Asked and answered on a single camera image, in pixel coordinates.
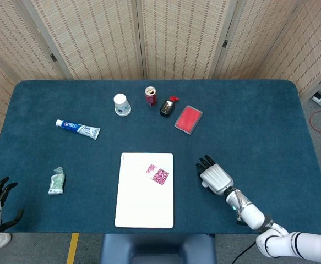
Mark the red soda can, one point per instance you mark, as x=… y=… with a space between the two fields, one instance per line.
x=151 y=96

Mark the white paper cup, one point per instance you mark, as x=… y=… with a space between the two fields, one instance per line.
x=121 y=105

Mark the white shoe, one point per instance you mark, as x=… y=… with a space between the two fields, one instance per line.
x=4 y=239

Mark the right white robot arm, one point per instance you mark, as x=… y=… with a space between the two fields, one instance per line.
x=276 y=239

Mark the red ink pad case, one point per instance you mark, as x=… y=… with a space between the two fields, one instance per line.
x=188 y=120

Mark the blue white toothpaste tube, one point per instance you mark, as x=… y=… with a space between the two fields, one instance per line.
x=79 y=128

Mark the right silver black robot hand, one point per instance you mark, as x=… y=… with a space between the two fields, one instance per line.
x=216 y=178

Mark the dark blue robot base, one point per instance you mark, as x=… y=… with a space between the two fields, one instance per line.
x=157 y=248

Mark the black ink bottle red cap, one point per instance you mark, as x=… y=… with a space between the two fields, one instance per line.
x=167 y=107

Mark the dark blue tablecloth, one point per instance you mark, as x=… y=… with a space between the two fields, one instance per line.
x=259 y=132

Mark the pink patterned packet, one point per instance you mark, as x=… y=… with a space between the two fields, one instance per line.
x=159 y=176

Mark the white rectangular board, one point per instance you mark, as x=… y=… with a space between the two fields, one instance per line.
x=141 y=203

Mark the crumpled green white packet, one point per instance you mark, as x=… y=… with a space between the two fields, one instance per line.
x=57 y=182

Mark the woven bamboo folding screen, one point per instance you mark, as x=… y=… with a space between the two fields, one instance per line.
x=99 y=38

